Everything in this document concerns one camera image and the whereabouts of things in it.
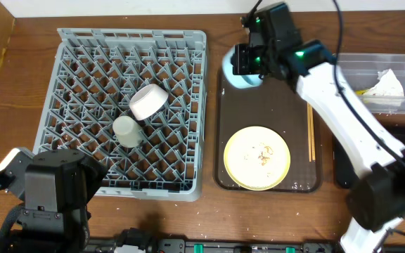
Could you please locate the pink white bowl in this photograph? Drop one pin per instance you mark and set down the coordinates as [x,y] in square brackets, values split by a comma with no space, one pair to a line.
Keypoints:
[147,101]

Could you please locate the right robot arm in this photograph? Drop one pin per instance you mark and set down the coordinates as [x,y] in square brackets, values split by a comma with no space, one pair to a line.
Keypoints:
[377,200]

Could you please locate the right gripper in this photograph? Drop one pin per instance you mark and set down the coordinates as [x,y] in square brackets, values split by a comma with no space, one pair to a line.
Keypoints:
[242,59]

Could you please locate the yellow plate with scraps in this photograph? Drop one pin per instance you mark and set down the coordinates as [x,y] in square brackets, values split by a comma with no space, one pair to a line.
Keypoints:
[257,158]

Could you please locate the white plastic cup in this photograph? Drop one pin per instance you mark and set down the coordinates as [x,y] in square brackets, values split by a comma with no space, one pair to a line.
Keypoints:
[127,131]

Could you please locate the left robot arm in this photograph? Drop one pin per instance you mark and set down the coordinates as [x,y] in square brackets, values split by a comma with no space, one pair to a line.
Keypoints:
[54,188]

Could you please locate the black tray bin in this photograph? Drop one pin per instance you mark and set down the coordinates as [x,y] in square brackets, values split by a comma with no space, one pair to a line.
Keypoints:
[343,170]

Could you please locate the dark brown serving tray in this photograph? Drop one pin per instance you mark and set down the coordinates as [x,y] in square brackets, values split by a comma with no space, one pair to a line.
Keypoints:
[272,105]

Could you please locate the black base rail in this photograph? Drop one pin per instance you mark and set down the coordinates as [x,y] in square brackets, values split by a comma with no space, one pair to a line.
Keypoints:
[134,240]

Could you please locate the white napkin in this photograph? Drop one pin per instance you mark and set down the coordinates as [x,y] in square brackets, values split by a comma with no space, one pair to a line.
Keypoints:
[388,90]

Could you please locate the green yellow wrapper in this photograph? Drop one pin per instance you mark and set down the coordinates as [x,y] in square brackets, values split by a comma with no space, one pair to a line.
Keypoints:
[361,92]

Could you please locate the grey plastic dish rack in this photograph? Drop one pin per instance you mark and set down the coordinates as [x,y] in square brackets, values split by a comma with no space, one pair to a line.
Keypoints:
[95,75]

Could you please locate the light blue bowl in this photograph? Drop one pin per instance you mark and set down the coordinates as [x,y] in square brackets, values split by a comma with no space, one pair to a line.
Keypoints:
[238,81]

